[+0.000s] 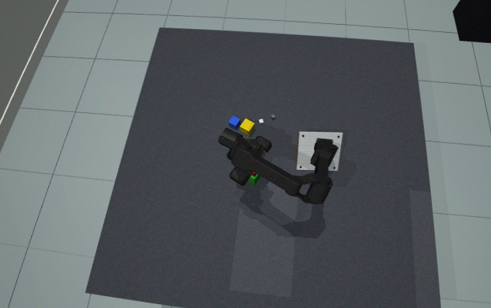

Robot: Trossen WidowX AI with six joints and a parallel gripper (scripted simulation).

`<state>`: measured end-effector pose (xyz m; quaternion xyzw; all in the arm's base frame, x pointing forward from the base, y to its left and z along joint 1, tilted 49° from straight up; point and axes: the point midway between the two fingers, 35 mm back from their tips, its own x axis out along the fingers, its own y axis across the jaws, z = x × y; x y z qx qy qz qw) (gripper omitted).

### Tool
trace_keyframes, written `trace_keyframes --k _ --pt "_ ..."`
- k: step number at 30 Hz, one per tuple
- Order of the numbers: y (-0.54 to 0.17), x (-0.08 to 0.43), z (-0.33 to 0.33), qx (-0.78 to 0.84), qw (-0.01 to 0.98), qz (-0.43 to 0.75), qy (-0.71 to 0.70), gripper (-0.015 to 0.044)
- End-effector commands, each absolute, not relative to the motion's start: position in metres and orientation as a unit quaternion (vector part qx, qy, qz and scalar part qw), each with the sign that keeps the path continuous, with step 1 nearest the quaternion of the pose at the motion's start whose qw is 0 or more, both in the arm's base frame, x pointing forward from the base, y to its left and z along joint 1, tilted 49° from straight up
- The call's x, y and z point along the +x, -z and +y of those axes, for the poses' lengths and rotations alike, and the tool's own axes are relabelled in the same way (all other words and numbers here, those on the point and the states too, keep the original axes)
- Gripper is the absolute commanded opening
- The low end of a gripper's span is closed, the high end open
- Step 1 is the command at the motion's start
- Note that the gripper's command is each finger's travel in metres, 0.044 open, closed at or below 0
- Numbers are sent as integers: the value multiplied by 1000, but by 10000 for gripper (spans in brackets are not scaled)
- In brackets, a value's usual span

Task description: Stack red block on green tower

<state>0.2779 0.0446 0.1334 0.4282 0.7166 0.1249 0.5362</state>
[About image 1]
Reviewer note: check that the blue block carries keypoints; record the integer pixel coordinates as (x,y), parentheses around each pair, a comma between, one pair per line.
(234,122)

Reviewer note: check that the yellow cube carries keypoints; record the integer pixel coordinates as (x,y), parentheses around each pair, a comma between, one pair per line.
(247,127)

